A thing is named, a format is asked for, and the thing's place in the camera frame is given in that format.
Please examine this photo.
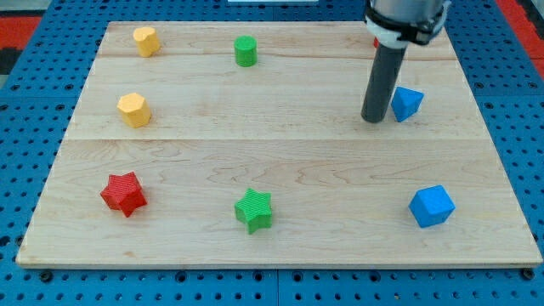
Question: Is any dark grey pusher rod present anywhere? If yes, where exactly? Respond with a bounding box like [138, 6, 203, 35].
[360, 44, 406, 123]

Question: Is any blue triangle block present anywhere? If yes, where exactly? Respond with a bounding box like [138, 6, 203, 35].
[391, 87, 424, 122]

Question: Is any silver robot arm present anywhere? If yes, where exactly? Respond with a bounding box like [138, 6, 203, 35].
[360, 0, 451, 123]

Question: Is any green cylinder block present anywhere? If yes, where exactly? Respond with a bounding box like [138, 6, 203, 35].
[234, 36, 258, 67]

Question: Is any blue cube block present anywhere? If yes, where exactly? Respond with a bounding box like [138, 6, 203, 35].
[409, 184, 456, 228]

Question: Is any green star block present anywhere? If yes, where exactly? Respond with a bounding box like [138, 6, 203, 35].
[235, 188, 273, 235]

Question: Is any wooden board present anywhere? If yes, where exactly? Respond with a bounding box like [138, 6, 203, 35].
[16, 21, 542, 269]

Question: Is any yellow heart block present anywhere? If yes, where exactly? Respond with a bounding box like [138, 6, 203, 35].
[133, 26, 161, 58]

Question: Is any yellow hexagon block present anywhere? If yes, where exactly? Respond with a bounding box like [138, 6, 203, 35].
[116, 93, 151, 128]

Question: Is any red star block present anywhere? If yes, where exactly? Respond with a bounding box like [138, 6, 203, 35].
[100, 172, 147, 218]

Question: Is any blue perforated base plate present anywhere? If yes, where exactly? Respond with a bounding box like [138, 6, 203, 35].
[1, 0, 543, 305]

